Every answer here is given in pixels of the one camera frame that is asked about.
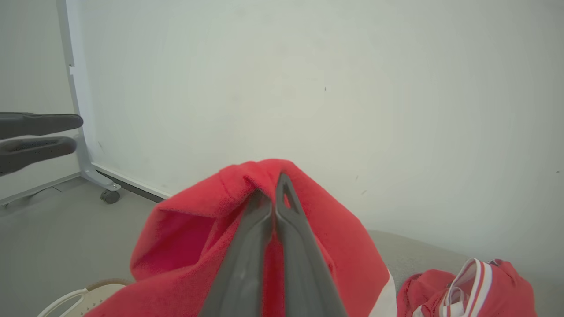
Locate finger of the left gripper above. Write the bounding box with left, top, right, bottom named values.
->
left=0, top=112, right=84, bottom=140
left=0, top=136, right=78, bottom=177

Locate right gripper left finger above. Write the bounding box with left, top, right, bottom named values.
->
left=199, top=190, right=275, bottom=317

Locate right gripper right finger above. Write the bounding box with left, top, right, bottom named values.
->
left=275, top=173, right=349, bottom=317

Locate red sweatshirt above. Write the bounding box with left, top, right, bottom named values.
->
left=86, top=158, right=397, bottom=317

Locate beige laundry basket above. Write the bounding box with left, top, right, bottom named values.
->
left=37, top=278, right=133, bottom=317

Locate red white striped garment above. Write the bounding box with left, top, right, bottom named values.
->
left=397, top=258, right=538, bottom=317

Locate white partition frame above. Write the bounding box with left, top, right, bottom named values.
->
left=0, top=0, right=122, bottom=207

